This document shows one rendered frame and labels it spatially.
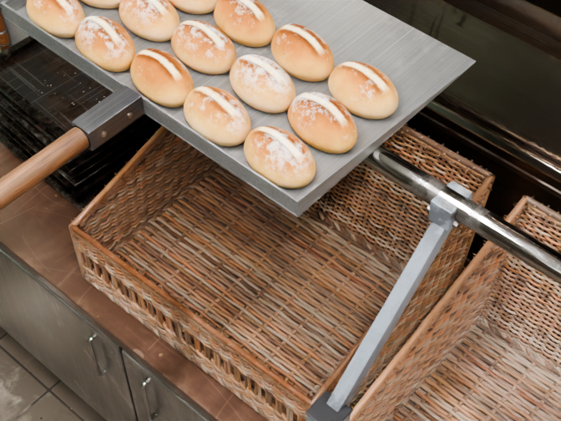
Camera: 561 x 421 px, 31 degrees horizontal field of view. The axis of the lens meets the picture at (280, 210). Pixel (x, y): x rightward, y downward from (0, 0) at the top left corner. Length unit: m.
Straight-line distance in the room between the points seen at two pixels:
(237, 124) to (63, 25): 0.31
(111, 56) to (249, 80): 0.19
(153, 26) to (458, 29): 0.50
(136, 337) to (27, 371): 0.74
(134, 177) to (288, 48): 0.60
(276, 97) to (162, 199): 0.71
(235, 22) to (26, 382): 1.35
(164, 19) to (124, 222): 0.60
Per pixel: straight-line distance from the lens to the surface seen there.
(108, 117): 1.27
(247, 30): 1.37
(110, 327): 1.84
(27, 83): 1.99
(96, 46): 1.36
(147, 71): 1.31
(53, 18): 1.42
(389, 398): 1.64
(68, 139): 1.26
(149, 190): 1.92
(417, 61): 1.38
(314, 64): 1.32
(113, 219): 1.88
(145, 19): 1.39
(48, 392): 2.48
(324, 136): 1.23
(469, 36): 1.62
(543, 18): 1.50
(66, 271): 1.93
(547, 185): 1.69
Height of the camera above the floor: 2.09
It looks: 50 degrees down
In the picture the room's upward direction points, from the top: 1 degrees counter-clockwise
